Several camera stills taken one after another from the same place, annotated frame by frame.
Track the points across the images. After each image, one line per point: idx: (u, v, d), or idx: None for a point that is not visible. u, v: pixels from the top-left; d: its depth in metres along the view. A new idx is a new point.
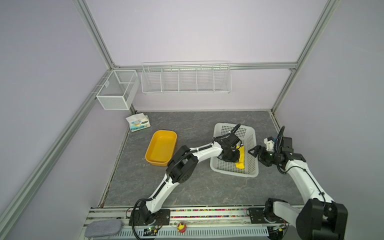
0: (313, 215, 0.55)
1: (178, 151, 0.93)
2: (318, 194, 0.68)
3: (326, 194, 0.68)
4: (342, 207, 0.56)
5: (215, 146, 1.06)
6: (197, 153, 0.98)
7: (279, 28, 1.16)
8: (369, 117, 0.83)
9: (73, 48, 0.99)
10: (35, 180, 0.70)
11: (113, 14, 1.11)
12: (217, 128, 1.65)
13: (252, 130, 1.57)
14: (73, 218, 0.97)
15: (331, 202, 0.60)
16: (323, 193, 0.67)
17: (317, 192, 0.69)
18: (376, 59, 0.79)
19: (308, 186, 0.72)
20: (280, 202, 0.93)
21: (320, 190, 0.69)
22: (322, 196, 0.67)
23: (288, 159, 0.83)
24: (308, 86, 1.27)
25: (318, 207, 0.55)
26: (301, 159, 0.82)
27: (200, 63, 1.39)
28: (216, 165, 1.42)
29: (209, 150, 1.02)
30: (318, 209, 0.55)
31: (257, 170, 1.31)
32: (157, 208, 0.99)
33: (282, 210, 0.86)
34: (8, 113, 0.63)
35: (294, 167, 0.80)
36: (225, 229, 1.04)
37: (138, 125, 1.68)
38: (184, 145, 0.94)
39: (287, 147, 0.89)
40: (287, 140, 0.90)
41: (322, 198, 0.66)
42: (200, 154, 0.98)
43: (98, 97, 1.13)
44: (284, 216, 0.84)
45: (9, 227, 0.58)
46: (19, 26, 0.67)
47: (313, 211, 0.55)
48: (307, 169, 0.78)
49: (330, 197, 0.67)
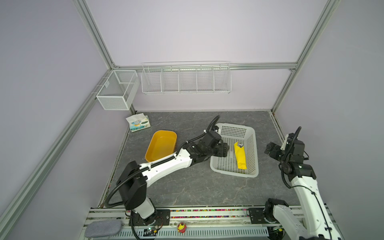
0: None
1: (126, 169, 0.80)
2: (324, 229, 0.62)
3: (332, 228, 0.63)
4: None
5: (183, 156, 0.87)
6: (149, 171, 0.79)
7: (279, 28, 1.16)
8: (369, 117, 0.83)
9: (73, 49, 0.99)
10: (35, 179, 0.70)
11: (113, 14, 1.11)
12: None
13: (251, 130, 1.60)
14: (73, 218, 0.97)
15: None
16: (330, 229, 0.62)
17: (324, 225, 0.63)
18: (376, 58, 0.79)
19: (315, 217, 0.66)
20: (282, 207, 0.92)
21: (327, 224, 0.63)
22: (328, 232, 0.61)
23: (296, 174, 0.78)
24: (308, 86, 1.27)
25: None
26: (310, 175, 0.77)
27: (200, 63, 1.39)
28: (216, 165, 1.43)
29: (168, 164, 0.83)
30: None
31: (256, 170, 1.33)
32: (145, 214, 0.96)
33: (282, 218, 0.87)
34: (8, 113, 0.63)
35: (302, 187, 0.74)
36: (225, 229, 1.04)
37: (138, 125, 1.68)
38: (133, 162, 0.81)
39: (298, 155, 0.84)
40: (299, 148, 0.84)
41: (327, 235, 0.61)
42: (154, 172, 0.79)
43: (98, 97, 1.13)
44: (283, 224, 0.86)
45: (9, 227, 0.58)
46: (18, 26, 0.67)
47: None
48: (316, 193, 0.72)
49: (336, 233, 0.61)
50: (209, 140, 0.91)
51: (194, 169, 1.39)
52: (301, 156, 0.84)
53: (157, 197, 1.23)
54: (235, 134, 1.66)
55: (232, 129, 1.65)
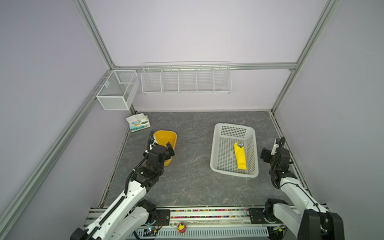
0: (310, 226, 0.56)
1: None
2: (313, 205, 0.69)
3: (320, 205, 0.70)
4: (336, 217, 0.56)
5: (135, 190, 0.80)
6: (100, 230, 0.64)
7: (280, 28, 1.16)
8: (369, 117, 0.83)
9: (72, 49, 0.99)
10: (35, 180, 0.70)
11: (113, 14, 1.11)
12: (217, 128, 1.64)
13: (251, 130, 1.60)
14: (73, 218, 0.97)
15: (327, 212, 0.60)
16: (317, 204, 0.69)
17: (312, 203, 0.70)
18: (376, 58, 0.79)
19: (303, 198, 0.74)
20: (281, 205, 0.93)
21: (314, 202, 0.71)
22: (316, 207, 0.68)
23: (281, 177, 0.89)
24: (309, 86, 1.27)
25: (315, 217, 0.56)
26: (293, 176, 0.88)
27: (200, 63, 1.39)
28: (216, 165, 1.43)
29: (120, 208, 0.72)
30: (315, 220, 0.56)
31: (256, 170, 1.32)
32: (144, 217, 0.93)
33: (282, 214, 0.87)
34: (8, 113, 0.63)
35: (287, 183, 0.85)
36: (225, 229, 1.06)
37: (138, 125, 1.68)
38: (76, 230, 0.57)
39: (284, 163, 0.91)
40: (286, 158, 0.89)
41: (316, 208, 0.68)
42: (106, 226, 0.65)
43: (98, 98, 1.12)
44: (284, 221, 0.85)
45: (9, 228, 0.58)
46: (18, 26, 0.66)
47: (311, 223, 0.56)
48: (299, 184, 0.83)
49: (324, 208, 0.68)
50: (155, 160, 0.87)
51: (194, 169, 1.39)
52: (287, 164, 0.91)
53: (157, 197, 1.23)
54: (235, 134, 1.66)
55: (232, 129, 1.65)
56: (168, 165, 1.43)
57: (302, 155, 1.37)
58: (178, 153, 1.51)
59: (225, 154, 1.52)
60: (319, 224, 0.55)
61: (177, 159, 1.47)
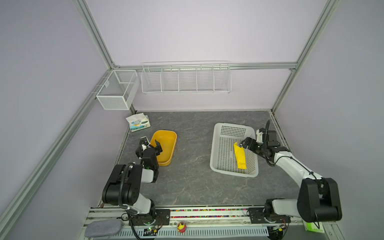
0: (310, 196, 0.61)
1: (112, 174, 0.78)
2: (308, 174, 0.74)
3: (315, 173, 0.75)
4: (331, 181, 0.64)
5: (147, 169, 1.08)
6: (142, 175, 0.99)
7: (279, 29, 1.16)
8: (369, 117, 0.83)
9: (72, 49, 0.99)
10: (34, 180, 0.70)
11: (113, 13, 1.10)
12: (217, 127, 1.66)
13: (251, 129, 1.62)
14: (73, 218, 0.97)
15: (322, 178, 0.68)
16: (312, 173, 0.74)
17: (307, 172, 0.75)
18: (376, 58, 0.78)
19: (299, 169, 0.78)
20: (279, 200, 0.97)
21: (309, 171, 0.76)
22: (312, 175, 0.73)
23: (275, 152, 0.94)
24: (308, 86, 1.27)
25: (312, 186, 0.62)
26: (285, 149, 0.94)
27: (200, 63, 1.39)
28: (216, 165, 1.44)
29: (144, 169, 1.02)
30: (312, 188, 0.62)
31: (256, 170, 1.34)
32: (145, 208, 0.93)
33: (282, 205, 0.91)
34: (9, 113, 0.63)
35: (282, 157, 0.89)
36: (225, 229, 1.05)
37: (138, 125, 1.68)
38: (117, 164, 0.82)
39: (273, 141, 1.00)
40: (273, 135, 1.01)
41: (313, 176, 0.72)
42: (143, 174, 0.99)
43: (98, 97, 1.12)
44: (285, 210, 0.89)
45: (8, 228, 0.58)
46: (17, 26, 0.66)
47: (309, 192, 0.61)
48: (292, 156, 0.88)
49: (319, 175, 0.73)
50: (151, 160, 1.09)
51: (194, 169, 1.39)
52: (276, 141, 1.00)
53: (157, 197, 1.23)
54: (235, 134, 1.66)
55: (232, 129, 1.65)
56: (168, 164, 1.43)
57: (302, 154, 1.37)
58: (178, 153, 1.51)
59: (225, 153, 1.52)
60: (315, 191, 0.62)
61: (177, 159, 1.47)
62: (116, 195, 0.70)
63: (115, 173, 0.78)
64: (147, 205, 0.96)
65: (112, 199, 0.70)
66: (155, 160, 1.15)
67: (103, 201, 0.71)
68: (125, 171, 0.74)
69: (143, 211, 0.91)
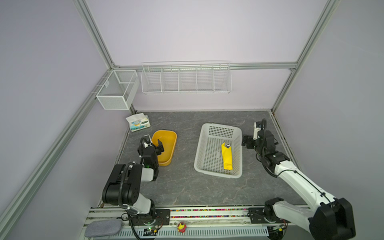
0: (330, 225, 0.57)
1: (111, 174, 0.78)
2: (320, 196, 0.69)
3: (326, 193, 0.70)
4: (345, 202, 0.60)
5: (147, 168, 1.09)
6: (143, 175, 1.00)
7: (279, 28, 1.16)
8: (368, 117, 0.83)
9: (72, 49, 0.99)
10: (35, 180, 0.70)
11: (113, 12, 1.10)
12: (204, 128, 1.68)
13: (238, 130, 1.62)
14: (73, 218, 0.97)
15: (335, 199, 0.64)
16: (324, 194, 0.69)
17: (319, 193, 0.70)
18: (376, 58, 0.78)
19: (309, 189, 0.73)
20: (281, 203, 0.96)
21: (320, 192, 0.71)
22: (325, 197, 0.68)
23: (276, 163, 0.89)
24: (308, 86, 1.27)
25: (331, 215, 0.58)
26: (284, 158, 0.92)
27: (200, 63, 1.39)
28: (202, 166, 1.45)
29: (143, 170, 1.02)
30: (331, 217, 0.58)
31: (240, 171, 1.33)
32: (146, 209, 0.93)
33: (285, 213, 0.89)
34: (9, 113, 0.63)
35: (284, 171, 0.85)
36: (225, 229, 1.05)
37: (138, 125, 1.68)
38: (117, 164, 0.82)
39: (270, 146, 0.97)
40: (270, 140, 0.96)
41: (326, 198, 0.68)
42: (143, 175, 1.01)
43: (98, 97, 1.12)
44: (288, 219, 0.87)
45: (8, 228, 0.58)
46: (17, 26, 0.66)
47: (329, 222, 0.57)
48: (296, 170, 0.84)
49: (331, 195, 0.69)
50: (151, 158, 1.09)
51: (194, 169, 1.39)
52: (273, 146, 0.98)
53: (157, 197, 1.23)
54: (223, 135, 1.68)
55: (219, 130, 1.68)
56: (167, 164, 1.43)
57: (302, 154, 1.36)
58: (178, 153, 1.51)
59: (212, 154, 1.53)
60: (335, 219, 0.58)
61: (177, 159, 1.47)
62: (116, 196, 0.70)
63: (115, 173, 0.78)
64: (147, 204, 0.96)
65: (112, 199, 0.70)
66: (155, 159, 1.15)
67: (103, 201, 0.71)
68: (124, 171, 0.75)
69: (143, 211, 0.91)
